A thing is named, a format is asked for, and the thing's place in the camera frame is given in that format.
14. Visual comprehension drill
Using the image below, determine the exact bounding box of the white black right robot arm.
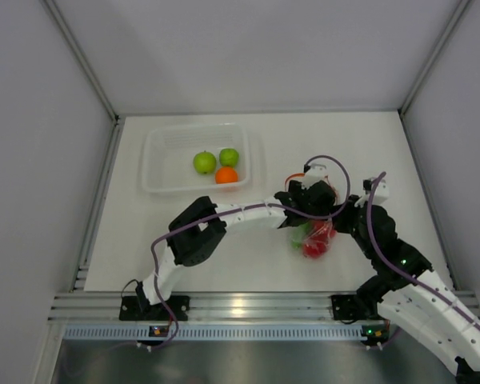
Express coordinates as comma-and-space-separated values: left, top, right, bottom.
332, 195, 480, 383

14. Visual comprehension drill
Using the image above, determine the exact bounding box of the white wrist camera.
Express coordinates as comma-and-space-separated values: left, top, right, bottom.
354, 178, 390, 208
302, 163, 328, 189

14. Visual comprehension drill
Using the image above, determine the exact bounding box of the red fake apple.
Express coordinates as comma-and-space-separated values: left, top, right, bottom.
311, 221, 336, 242

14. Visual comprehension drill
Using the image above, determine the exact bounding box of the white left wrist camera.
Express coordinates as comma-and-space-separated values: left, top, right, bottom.
302, 163, 328, 189

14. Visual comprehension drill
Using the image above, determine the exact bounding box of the aluminium mounting rail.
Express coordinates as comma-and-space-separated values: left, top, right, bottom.
48, 291, 337, 323

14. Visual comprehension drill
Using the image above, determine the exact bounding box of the clear zip top bag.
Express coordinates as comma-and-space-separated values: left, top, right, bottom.
287, 171, 341, 260

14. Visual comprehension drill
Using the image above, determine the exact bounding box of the grey slotted cable duct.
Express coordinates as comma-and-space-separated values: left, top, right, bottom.
63, 324, 389, 342

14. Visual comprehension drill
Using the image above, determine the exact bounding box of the green fake apple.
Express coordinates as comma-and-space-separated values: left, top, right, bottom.
193, 151, 217, 174

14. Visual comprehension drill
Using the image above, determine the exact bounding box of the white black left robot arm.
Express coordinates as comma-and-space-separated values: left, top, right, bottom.
119, 181, 343, 322

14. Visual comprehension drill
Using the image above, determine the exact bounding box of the green fake cucumber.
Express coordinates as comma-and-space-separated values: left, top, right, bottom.
290, 224, 310, 250

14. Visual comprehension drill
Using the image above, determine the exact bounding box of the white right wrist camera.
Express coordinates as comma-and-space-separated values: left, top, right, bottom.
354, 178, 390, 208

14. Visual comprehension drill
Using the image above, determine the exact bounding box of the orange fake orange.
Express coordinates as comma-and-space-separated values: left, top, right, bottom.
214, 166, 238, 184

